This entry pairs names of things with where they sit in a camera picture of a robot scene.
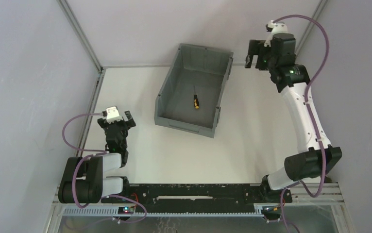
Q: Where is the black yellow screwdriver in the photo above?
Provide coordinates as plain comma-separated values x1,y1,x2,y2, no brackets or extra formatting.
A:
193,86,200,109

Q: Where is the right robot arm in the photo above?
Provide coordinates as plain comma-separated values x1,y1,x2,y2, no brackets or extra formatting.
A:
245,40,342,199

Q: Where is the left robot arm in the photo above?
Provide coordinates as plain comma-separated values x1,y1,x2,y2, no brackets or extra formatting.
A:
58,107,136,208

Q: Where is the grey plastic storage bin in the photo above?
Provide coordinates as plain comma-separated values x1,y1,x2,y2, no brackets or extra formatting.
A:
154,44,234,138

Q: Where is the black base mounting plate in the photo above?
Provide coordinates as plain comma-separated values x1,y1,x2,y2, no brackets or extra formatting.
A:
101,183,293,215

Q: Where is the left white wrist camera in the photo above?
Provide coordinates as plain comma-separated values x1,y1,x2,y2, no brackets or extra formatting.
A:
103,106,123,123

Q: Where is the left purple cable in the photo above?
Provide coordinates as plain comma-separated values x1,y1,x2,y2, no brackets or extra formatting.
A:
62,111,148,224

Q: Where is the purple cable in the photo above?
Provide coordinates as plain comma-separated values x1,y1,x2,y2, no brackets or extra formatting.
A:
271,14,330,233
62,111,148,224

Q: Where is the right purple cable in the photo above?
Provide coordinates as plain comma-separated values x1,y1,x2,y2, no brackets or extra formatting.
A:
271,14,330,233

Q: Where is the grey slotted cable duct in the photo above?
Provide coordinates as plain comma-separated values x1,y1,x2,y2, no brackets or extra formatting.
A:
63,206,264,217

